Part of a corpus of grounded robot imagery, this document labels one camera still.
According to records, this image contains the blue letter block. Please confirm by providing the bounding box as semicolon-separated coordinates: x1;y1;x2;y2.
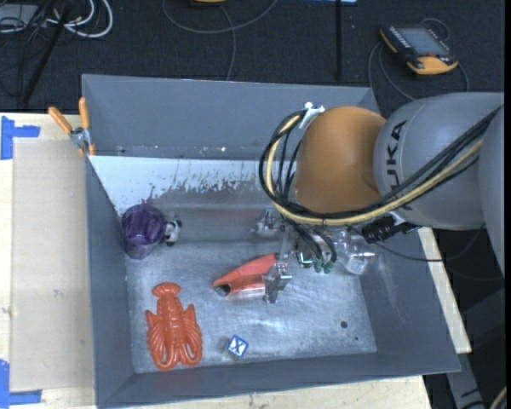
225;334;250;360

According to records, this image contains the purple plastic cup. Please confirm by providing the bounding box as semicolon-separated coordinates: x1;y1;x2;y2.
120;203;169;261

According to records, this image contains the black and white toy animal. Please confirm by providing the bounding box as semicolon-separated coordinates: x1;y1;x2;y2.
164;218;184;248

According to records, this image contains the grey metal bin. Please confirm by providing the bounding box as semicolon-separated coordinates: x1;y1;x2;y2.
80;73;462;409

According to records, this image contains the orange-red spray bottle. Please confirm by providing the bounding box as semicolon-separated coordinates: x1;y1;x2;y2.
211;252;278;301

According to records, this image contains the black cylinder on white bracket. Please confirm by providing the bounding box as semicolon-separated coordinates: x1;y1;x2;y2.
360;214;422;245

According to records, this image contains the orange toy lobster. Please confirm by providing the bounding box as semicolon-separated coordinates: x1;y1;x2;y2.
144;281;204;372

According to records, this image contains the pale wood flat board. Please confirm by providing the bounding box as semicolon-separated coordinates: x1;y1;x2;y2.
9;136;96;395

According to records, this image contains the clear glass thing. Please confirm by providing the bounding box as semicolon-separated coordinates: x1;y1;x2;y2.
332;227;376;276

